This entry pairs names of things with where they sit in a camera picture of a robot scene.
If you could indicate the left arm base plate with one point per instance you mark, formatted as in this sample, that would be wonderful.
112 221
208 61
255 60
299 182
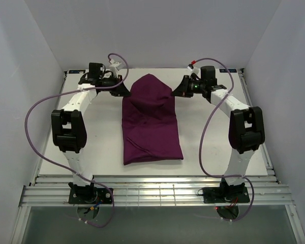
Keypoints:
90 195

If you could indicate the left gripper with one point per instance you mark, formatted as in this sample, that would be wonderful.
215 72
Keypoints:
117 87

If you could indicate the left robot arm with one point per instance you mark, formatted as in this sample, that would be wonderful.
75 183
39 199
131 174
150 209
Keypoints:
68 128

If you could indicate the purple cloth mat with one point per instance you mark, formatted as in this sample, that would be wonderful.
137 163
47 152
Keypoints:
149 123

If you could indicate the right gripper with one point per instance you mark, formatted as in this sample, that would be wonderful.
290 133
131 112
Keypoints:
184 86

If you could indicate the blue label sticker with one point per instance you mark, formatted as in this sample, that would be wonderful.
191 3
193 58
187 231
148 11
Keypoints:
76 71
229 70

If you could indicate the right blue label sticker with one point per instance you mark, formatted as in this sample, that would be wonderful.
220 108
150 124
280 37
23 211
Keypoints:
229 70

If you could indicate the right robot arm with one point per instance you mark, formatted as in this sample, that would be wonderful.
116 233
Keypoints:
246 126

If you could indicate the left blue label sticker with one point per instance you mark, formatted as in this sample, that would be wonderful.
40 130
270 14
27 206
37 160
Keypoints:
76 71

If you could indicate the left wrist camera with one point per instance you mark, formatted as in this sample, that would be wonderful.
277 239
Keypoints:
115 67

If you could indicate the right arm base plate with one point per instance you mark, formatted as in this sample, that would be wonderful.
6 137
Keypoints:
214 195

